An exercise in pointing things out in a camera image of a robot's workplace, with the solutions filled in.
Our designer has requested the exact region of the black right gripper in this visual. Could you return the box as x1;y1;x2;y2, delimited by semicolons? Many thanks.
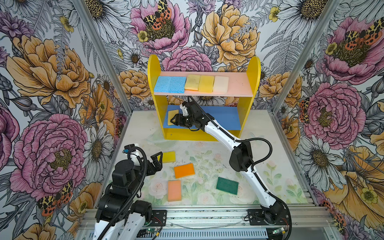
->
170;113;195;128

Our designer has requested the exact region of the yellow sponge with green back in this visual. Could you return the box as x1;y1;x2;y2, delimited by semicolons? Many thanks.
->
167;110;179;126

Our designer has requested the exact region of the bright yellow sponge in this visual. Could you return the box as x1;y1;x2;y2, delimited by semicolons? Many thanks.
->
162;151;176;164

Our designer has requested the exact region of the peach pink sponge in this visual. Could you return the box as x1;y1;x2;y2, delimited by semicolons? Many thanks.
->
168;180;182;202

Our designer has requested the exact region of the blue cellulose sponge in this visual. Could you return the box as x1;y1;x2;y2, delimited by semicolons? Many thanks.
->
168;77;187;94
154;76;172;93

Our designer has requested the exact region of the dull yellow sponge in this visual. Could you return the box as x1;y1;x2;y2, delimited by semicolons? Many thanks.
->
185;74;201;91

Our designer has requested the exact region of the pale pink sponge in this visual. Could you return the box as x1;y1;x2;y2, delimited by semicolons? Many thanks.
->
213;76;229;94

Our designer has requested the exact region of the dark green scouring pad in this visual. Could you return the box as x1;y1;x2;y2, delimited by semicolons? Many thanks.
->
216;177;239;195

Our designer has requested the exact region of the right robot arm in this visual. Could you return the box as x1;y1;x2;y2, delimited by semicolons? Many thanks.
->
167;101;292;226

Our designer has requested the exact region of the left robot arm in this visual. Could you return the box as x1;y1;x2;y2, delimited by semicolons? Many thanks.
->
93;147;163;240

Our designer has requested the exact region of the yellow shelf with coloured boards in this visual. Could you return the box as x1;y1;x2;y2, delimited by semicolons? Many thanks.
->
148;55;261;141

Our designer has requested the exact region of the orange sponge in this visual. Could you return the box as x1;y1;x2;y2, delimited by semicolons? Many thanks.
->
174;163;195;179

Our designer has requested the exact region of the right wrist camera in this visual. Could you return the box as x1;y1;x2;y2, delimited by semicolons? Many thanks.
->
180;102;190;117

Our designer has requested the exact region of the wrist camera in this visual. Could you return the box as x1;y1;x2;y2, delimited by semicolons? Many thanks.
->
123;144;142;165
180;102;190;117

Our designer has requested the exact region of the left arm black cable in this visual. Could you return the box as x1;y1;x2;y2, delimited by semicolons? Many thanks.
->
95;145;149;240

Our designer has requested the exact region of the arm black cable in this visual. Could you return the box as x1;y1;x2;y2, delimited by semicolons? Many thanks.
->
95;145;149;240
187;95;292;240

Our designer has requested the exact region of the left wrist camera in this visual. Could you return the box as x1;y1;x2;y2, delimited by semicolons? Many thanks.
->
123;144;142;165

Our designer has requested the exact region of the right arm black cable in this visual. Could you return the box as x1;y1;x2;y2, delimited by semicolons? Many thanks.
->
187;95;292;240

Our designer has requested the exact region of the aluminium frame post left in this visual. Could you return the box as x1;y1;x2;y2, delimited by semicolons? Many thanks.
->
74;1;133;117

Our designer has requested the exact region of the aluminium frame post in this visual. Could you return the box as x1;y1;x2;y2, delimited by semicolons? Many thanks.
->
74;1;133;117
271;0;340;114

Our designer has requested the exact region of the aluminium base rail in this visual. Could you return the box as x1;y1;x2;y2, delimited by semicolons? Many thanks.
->
77;205;337;240

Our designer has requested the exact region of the aluminium frame post right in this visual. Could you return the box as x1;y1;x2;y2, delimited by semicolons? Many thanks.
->
271;0;340;114

